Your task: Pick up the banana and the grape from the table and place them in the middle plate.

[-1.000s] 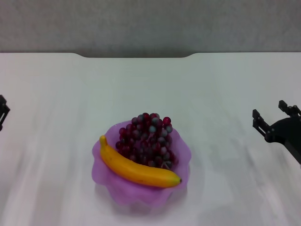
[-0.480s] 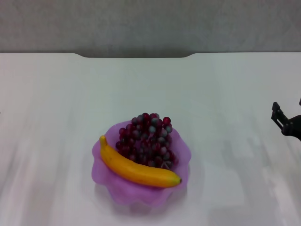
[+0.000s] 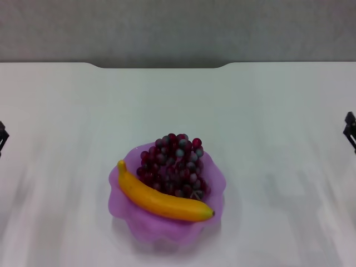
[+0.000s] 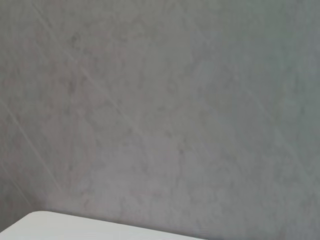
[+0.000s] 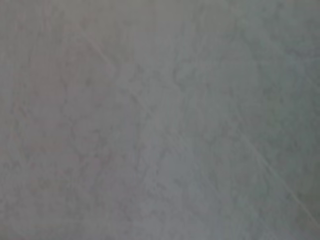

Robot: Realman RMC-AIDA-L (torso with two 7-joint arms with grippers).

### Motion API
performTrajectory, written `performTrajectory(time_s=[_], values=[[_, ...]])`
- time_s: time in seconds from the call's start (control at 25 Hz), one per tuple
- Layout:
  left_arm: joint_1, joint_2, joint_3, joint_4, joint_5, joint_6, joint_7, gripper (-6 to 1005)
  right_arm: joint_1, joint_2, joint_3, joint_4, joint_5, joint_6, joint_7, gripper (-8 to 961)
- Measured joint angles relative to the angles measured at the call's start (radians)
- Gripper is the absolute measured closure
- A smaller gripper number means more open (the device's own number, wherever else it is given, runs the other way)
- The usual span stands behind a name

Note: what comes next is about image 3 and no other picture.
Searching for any yellow banana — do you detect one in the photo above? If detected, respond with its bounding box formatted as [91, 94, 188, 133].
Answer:
[117, 160, 216, 223]

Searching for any dark red grape bunch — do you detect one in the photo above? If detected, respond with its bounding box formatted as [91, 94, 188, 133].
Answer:
[136, 133, 211, 200]

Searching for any purple wavy plastic bowl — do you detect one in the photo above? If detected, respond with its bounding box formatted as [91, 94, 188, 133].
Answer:
[108, 141, 226, 250]

